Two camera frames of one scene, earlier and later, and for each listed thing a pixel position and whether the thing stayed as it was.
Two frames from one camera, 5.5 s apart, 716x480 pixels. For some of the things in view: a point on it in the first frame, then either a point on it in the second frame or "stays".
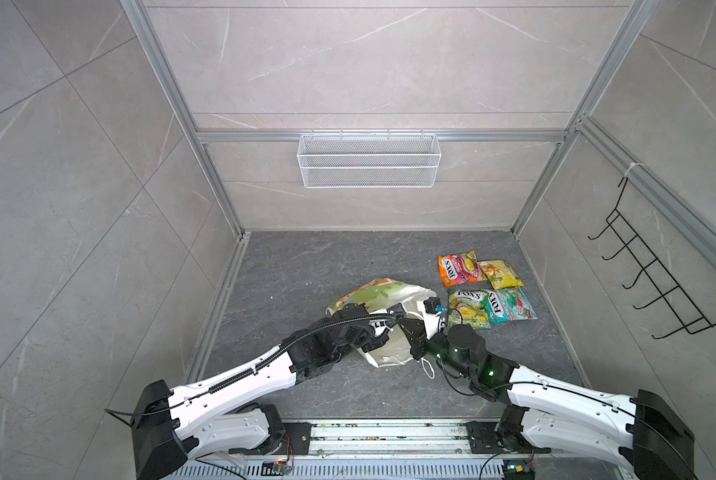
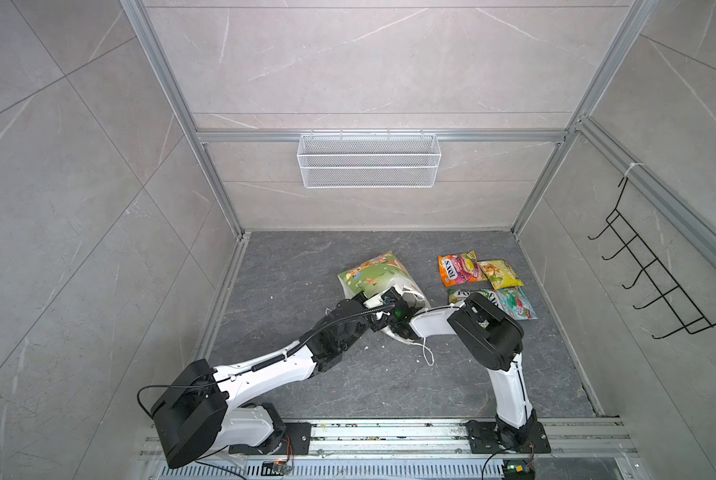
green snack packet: (509, 304) stays
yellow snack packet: (499, 274) stays
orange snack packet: (460, 269) stays
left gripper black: (377, 342) → (382, 322)
